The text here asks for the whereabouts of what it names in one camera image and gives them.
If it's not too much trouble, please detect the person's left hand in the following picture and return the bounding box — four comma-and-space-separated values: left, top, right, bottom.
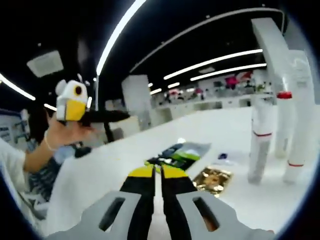
45, 121, 101, 151

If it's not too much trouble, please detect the white square pillar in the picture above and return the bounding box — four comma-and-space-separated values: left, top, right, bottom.
250, 17, 292, 101
121, 74, 154, 131

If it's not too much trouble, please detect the gold foil sachet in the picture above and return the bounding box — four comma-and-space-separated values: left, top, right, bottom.
192, 166, 233, 198

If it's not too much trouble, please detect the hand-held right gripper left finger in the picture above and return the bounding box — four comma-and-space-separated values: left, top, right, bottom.
46, 164, 157, 240

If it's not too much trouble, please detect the thin white bracelet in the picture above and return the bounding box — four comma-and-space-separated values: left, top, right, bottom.
44, 131, 58, 152

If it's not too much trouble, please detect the green striped sachet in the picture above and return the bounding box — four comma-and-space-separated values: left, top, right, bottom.
146, 148, 202, 171

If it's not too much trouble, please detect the ceiling air vent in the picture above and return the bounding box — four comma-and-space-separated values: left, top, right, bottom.
26, 50, 63, 77

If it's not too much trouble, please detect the long white office counter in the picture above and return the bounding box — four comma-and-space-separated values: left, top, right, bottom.
152, 93, 253, 119

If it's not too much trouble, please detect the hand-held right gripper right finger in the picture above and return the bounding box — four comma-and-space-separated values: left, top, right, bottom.
159, 165, 276, 240

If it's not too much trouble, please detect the straight ceiling light strip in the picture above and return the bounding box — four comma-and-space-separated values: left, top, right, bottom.
163, 49, 264, 80
190, 62, 268, 82

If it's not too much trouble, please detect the long curved ceiling light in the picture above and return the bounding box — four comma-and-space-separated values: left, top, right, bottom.
96, 0, 148, 76

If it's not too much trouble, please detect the tall white bottle clear cap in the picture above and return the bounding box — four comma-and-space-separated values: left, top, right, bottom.
282, 49, 315, 184

